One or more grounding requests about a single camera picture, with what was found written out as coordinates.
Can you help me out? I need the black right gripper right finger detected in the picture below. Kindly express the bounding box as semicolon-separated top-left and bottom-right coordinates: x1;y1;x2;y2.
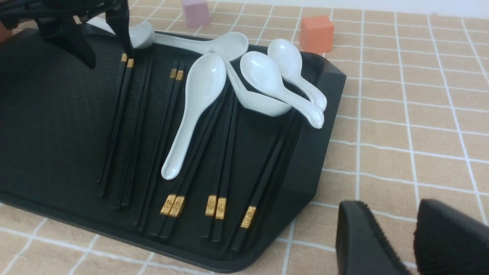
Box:
414;199;489;275

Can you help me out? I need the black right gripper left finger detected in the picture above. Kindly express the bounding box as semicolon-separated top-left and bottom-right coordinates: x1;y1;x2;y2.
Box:
335;201;410;275

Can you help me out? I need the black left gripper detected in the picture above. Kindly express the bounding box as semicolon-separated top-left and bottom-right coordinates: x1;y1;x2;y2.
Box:
1;0;134;69

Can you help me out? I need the black chopstick gold tip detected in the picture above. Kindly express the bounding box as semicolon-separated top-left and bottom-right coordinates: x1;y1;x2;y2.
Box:
98;53;128;184
99;58;133;197
139;69;179;234
135;63;178;233

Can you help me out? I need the white spoon far left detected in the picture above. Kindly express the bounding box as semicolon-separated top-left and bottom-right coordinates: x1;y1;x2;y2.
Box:
87;17;155;49

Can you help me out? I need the pink cube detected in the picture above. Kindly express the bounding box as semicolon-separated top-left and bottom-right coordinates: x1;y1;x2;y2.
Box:
181;0;210;28

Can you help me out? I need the black chopstick gold band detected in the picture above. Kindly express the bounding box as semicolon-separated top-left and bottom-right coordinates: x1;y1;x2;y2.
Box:
222;111;297;253
201;94;236;241
149;92;226;237
159;95;230;240
212;98;239;243

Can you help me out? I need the white spoon long vertical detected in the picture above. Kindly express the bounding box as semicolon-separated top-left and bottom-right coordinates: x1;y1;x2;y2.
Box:
161;53;227;180

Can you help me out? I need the white spoon top middle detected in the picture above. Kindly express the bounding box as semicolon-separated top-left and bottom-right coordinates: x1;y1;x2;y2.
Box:
154;32;249;61

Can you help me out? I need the black plastic tray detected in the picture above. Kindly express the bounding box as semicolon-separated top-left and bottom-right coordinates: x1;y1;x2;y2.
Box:
0;26;347;273

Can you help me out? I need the white spoon under middle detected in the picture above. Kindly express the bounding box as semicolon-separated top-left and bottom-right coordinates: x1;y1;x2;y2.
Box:
222;57;291;117

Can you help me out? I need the white spoon right inner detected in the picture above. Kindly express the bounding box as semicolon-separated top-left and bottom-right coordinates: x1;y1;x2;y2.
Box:
240;52;324;129

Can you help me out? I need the white spoon rightmost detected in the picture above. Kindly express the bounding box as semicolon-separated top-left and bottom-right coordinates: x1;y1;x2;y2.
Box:
267;39;328;112

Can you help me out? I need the orange cube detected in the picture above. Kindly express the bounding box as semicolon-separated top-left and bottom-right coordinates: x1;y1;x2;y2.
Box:
299;15;335;54

